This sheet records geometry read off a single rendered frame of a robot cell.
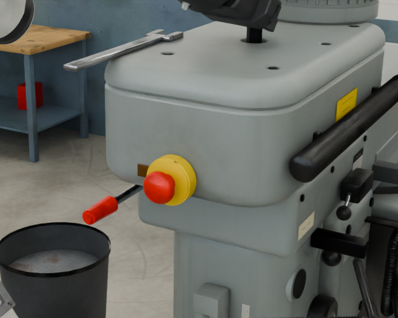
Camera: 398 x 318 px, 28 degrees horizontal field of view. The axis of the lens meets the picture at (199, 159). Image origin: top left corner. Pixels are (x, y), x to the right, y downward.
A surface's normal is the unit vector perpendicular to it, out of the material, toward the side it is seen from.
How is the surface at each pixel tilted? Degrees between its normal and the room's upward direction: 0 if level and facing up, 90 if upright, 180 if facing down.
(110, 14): 90
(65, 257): 0
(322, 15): 90
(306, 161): 90
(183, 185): 90
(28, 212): 0
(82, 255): 0
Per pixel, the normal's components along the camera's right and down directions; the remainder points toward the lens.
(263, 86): 0.15, -0.42
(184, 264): -0.70, 0.23
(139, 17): -0.47, 0.29
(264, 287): 0.00, 0.34
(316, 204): 0.88, 0.18
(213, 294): 0.02, -0.94
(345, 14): 0.34, 0.33
